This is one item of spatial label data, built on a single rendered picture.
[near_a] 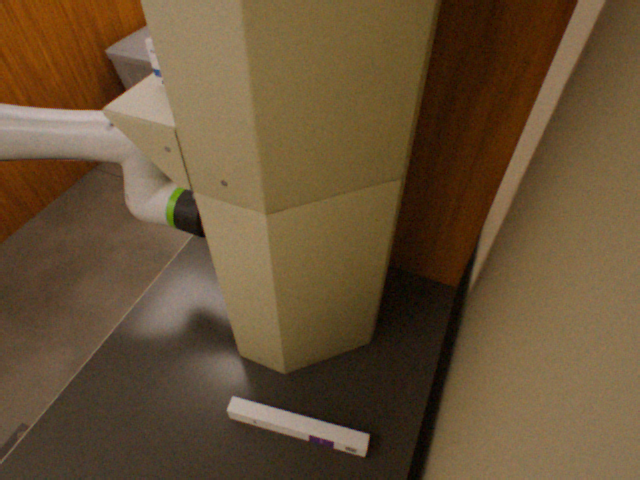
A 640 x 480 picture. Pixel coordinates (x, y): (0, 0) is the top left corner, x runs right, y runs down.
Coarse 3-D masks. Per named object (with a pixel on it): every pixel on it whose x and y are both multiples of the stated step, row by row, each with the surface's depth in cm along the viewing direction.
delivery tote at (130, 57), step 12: (132, 36) 269; (144, 36) 270; (108, 48) 258; (120, 48) 258; (132, 48) 258; (144, 48) 258; (120, 60) 255; (132, 60) 251; (144, 60) 248; (120, 72) 265; (132, 72) 261; (144, 72) 257; (132, 84) 269
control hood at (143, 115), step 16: (144, 80) 58; (128, 96) 55; (144, 96) 55; (160, 96) 55; (112, 112) 53; (128, 112) 52; (144, 112) 52; (160, 112) 52; (128, 128) 53; (144, 128) 52; (160, 128) 51; (144, 144) 54; (160, 144) 53; (176, 144) 52; (160, 160) 55; (176, 160) 54; (176, 176) 56
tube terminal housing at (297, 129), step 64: (192, 0) 37; (256, 0) 36; (320, 0) 38; (384, 0) 40; (192, 64) 42; (256, 64) 40; (320, 64) 42; (384, 64) 45; (192, 128) 49; (256, 128) 45; (320, 128) 48; (384, 128) 52; (256, 192) 52; (320, 192) 55; (384, 192) 60; (256, 256) 62; (320, 256) 65; (384, 256) 72; (256, 320) 77; (320, 320) 79
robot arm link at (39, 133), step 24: (0, 120) 72; (24, 120) 73; (48, 120) 74; (72, 120) 75; (96, 120) 75; (0, 144) 73; (24, 144) 74; (48, 144) 75; (72, 144) 75; (96, 144) 75; (120, 144) 76; (144, 168) 79
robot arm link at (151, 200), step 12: (132, 180) 81; (144, 180) 80; (156, 180) 81; (168, 180) 83; (132, 192) 82; (144, 192) 82; (156, 192) 82; (168, 192) 83; (180, 192) 82; (132, 204) 84; (144, 204) 83; (156, 204) 83; (168, 204) 82; (144, 216) 85; (156, 216) 84; (168, 216) 83
